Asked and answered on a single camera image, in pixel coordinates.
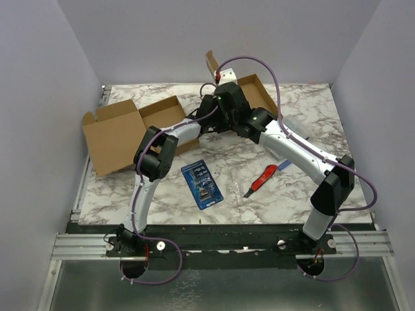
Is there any red black utility knife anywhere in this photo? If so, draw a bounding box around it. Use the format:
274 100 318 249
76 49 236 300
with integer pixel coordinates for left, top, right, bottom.
243 165 278 198

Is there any brown cardboard express box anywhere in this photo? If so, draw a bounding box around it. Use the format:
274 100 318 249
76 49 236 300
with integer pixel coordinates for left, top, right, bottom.
204 50 279 117

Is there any taped brown cardboard box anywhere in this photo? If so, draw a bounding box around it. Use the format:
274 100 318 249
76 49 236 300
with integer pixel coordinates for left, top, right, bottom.
82 96 200 177

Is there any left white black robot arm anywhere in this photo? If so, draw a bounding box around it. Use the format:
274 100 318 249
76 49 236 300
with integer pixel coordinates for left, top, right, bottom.
116 95 219 251

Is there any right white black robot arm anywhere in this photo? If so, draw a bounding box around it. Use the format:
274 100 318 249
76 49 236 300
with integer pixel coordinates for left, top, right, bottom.
214 82 355 241

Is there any blue blister pack item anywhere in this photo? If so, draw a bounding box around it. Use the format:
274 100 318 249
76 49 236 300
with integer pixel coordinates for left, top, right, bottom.
181 159 224 211

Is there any clear plastic wrap piece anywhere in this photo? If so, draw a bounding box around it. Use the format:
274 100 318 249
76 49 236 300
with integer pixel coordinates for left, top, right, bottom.
226 174 244 207

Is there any small blue plastic piece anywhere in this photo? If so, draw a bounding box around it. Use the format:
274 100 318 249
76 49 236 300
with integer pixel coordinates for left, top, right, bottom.
278 160 291 171

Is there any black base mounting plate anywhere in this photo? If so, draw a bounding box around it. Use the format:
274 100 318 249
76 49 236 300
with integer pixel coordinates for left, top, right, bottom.
106 224 336 270

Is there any clear plastic container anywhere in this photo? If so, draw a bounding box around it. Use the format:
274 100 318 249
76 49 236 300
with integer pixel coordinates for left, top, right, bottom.
283 115 311 140

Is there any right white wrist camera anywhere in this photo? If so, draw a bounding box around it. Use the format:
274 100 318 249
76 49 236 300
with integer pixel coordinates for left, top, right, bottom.
213 68 237 86

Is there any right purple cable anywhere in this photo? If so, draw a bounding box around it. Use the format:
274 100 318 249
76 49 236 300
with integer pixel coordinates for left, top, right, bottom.
216 56 379 281

